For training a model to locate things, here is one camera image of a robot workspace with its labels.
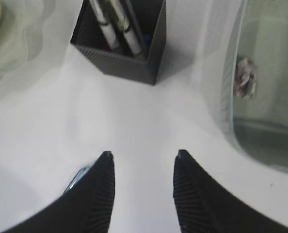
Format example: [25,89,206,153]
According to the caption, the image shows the green plastic basket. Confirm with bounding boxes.
[221,0,288,173]

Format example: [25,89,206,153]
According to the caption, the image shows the blue grey pen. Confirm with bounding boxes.
[63,165,92,195]

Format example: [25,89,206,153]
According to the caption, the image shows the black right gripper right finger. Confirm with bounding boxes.
[173,150,288,233]

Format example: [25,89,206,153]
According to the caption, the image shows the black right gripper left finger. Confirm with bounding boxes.
[6,151,115,233]

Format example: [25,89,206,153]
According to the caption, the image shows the white paper ball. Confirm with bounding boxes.
[234,56,257,99]

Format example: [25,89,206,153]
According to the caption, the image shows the green wavy glass plate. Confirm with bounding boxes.
[0,0,58,80]

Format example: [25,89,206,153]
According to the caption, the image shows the blue pencil sharpener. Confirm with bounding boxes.
[144,33,152,49]

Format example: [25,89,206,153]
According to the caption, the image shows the beige pen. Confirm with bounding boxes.
[107,0,143,57]

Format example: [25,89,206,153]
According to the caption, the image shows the black mesh pen holder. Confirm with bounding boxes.
[70,0,167,85]

